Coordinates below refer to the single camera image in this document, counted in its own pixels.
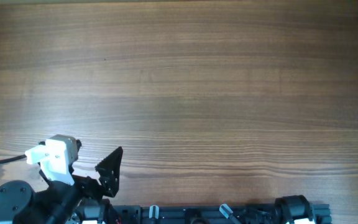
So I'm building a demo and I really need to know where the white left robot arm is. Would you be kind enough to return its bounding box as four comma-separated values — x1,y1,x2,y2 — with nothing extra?
0,147,123,224

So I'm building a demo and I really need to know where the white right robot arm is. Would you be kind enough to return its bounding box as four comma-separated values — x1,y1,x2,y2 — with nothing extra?
273,195,316,224

